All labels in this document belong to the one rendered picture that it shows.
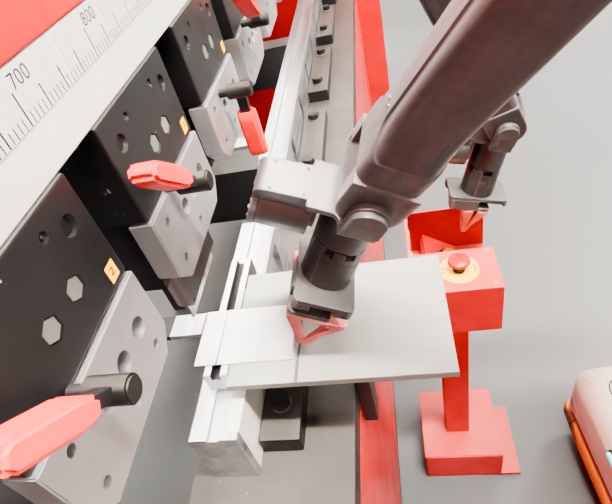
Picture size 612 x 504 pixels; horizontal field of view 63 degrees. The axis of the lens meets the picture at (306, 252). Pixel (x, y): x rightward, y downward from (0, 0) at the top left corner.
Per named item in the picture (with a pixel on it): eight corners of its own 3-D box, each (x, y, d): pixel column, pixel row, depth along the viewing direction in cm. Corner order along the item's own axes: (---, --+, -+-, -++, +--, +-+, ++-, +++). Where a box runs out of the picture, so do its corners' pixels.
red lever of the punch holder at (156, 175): (158, 155, 33) (212, 170, 43) (103, 164, 34) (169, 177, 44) (161, 182, 33) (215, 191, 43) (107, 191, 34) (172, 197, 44)
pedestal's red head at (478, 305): (502, 329, 94) (506, 262, 83) (417, 336, 98) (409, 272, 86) (482, 256, 109) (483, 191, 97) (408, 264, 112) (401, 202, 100)
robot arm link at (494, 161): (516, 143, 80) (509, 125, 85) (473, 139, 81) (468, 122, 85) (502, 178, 85) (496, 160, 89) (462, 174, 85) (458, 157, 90)
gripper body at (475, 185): (443, 184, 94) (453, 150, 89) (497, 188, 94) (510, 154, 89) (448, 205, 89) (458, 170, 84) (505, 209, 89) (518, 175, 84)
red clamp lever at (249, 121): (270, 155, 63) (247, 83, 57) (240, 160, 64) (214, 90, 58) (272, 148, 64) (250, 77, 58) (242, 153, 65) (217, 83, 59)
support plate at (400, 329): (459, 377, 53) (459, 371, 52) (227, 391, 58) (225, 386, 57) (438, 259, 66) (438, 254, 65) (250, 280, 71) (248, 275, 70)
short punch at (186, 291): (202, 317, 55) (168, 256, 49) (185, 318, 56) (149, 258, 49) (219, 255, 62) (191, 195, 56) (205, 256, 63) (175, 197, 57)
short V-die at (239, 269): (234, 388, 61) (226, 374, 59) (211, 390, 61) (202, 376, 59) (256, 271, 75) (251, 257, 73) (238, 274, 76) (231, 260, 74)
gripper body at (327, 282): (289, 310, 51) (307, 262, 46) (298, 243, 59) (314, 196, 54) (348, 324, 52) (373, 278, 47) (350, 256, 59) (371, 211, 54)
